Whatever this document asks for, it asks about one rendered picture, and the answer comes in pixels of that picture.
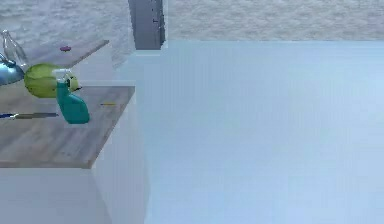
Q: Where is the teal spray bottle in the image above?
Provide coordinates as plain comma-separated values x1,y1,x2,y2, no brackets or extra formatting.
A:
51,68,91,125

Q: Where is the white wood-topped counter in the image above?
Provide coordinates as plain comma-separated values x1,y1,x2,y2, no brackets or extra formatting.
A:
0,85,151,224

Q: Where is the green round melon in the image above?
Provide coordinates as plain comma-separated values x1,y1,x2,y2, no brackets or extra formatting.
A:
23,63,82,99

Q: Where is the blue metal kettle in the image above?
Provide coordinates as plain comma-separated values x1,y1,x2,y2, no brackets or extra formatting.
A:
0,53,25,87

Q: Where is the clear glass bottle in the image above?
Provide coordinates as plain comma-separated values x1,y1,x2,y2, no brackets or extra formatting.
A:
0,29,29,69

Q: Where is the blue handled knife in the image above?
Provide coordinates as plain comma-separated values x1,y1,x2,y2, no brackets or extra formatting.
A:
0,112,60,120

